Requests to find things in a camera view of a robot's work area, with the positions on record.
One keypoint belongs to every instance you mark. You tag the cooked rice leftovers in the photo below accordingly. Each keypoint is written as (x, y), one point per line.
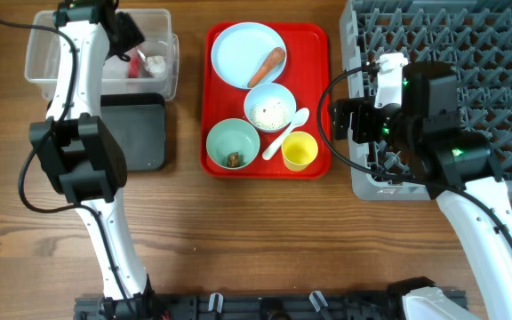
(270, 114)

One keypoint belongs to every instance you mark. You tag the white plastic spoon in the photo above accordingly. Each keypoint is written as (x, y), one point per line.
(299, 119)

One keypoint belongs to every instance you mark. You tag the grey dishwasher rack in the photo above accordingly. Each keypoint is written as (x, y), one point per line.
(474, 37)

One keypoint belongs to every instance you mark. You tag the light blue rice bowl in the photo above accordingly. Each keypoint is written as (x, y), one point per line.
(268, 91)

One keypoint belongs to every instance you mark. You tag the orange carrot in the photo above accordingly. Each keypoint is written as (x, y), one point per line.
(275, 57)

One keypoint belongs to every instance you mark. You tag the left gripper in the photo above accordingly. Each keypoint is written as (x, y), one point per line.
(133, 36)

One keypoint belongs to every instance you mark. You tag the light blue plate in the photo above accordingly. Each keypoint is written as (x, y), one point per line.
(239, 50)

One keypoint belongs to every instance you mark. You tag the mint green bowl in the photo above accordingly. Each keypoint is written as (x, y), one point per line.
(232, 135)

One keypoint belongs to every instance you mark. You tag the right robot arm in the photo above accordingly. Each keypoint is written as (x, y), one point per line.
(415, 110)

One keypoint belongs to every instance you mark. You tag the yellow plastic cup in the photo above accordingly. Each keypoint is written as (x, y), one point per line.
(299, 150)

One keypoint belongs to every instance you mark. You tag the black rectangular tray bin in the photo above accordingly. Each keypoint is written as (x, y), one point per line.
(140, 133)

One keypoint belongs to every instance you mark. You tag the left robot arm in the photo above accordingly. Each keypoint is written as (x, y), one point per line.
(84, 28)

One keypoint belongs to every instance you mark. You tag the white tissue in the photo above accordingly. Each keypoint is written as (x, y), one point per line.
(155, 65)

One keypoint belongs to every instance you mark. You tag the clear plastic storage bin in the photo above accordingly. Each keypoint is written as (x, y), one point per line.
(43, 59)

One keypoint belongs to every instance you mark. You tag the red snack wrapper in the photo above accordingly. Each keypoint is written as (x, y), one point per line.
(134, 67)

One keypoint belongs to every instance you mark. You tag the brown food scrap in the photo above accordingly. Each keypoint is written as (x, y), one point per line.
(233, 160)

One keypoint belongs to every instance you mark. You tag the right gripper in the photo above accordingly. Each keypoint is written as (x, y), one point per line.
(363, 109)

